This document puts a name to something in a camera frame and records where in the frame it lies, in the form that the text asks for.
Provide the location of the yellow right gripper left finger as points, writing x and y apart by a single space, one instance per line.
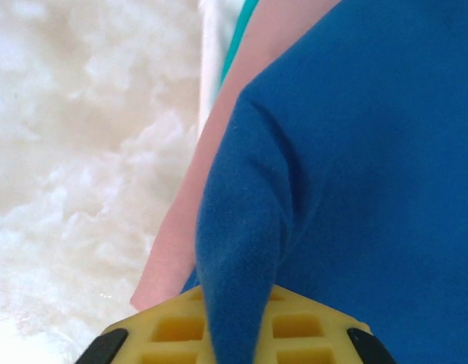
169 333

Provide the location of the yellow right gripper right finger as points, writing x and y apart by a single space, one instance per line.
305 333

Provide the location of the blue t-shirt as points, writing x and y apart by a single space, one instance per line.
351 170

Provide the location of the pink folded t-shirt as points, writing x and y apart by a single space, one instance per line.
180 227

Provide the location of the white folded t-shirt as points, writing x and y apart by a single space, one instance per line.
214 45

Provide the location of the teal folded t-shirt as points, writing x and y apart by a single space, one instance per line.
235 41

